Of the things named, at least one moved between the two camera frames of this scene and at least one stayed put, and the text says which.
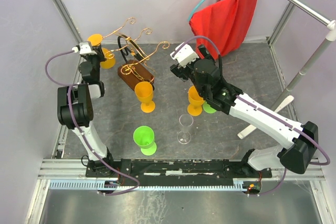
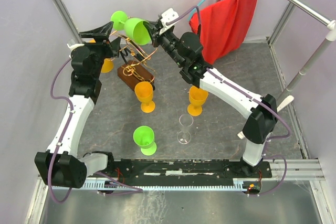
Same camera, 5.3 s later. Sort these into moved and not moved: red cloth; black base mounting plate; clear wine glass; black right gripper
Moved: black right gripper
Not moved: black base mounting plate; red cloth; clear wine glass
